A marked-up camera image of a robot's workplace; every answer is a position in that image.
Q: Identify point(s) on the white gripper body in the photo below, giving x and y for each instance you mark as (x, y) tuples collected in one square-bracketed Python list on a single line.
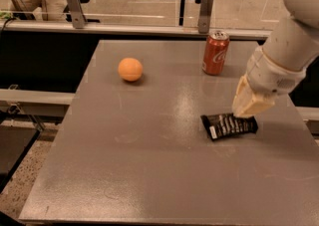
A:
[(270, 77)]

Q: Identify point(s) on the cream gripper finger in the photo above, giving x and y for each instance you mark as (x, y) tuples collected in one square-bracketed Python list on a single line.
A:
[(240, 97), (256, 103)]

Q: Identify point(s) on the black rxbar chocolate wrapper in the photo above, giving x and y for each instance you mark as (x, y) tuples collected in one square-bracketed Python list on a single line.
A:
[(223, 125)]

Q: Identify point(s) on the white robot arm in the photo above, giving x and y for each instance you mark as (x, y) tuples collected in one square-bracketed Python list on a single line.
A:
[(279, 65)]

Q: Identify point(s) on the red coke can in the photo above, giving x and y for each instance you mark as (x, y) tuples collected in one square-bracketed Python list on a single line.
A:
[(215, 52)]

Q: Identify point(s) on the orange fruit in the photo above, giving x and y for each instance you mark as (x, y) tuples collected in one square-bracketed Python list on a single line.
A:
[(130, 69)]

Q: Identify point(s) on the right metal bracket post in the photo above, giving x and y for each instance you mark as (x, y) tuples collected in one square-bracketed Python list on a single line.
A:
[(204, 16)]

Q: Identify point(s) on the metal bracket post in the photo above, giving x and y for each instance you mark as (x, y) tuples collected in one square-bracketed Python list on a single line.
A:
[(76, 12), (204, 16)]

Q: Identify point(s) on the metal rail behind table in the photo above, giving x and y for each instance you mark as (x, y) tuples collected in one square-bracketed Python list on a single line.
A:
[(102, 29)]

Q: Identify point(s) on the left metal bracket post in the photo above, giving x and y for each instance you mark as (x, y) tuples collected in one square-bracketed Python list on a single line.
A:
[(76, 12)]

